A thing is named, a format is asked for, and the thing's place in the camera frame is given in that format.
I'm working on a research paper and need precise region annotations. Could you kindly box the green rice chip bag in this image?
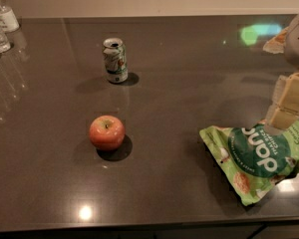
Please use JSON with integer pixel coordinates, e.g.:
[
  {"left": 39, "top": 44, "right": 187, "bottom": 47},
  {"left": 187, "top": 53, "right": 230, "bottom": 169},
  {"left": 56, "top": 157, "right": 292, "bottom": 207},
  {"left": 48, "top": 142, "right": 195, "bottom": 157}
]
[{"left": 199, "top": 121, "right": 299, "bottom": 206}]

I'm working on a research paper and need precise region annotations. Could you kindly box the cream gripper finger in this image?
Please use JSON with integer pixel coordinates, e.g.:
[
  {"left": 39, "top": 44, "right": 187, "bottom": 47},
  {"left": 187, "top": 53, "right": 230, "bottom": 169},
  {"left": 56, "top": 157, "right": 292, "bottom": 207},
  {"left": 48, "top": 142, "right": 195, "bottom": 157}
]
[
  {"left": 263, "top": 28, "right": 288, "bottom": 54},
  {"left": 264, "top": 72, "right": 299, "bottom": 130}
]

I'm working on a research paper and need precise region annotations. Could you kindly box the white hand sanitizer bottle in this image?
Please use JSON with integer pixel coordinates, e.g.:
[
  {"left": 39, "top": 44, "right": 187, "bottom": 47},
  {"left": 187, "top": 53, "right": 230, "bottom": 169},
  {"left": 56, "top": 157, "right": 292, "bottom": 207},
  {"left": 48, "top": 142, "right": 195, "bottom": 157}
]
[{"left": 0, "top": 0, "right": 20, "bottom": 33}]

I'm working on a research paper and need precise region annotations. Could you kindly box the red apple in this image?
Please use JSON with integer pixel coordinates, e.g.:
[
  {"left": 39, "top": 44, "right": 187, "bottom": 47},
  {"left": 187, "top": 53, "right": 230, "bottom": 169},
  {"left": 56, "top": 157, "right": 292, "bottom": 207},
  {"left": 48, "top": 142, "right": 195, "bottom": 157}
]
[{"left": 89, "top": 116, "right": 126, "bottom": 151}]

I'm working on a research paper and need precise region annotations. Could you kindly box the dented white green soda can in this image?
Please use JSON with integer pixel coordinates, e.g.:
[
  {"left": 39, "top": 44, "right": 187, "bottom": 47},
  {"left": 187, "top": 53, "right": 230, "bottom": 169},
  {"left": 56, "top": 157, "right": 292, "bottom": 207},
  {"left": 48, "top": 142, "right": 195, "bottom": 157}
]
[{"left": 103, "top": 38, "right": 128, "bottom": 84}]

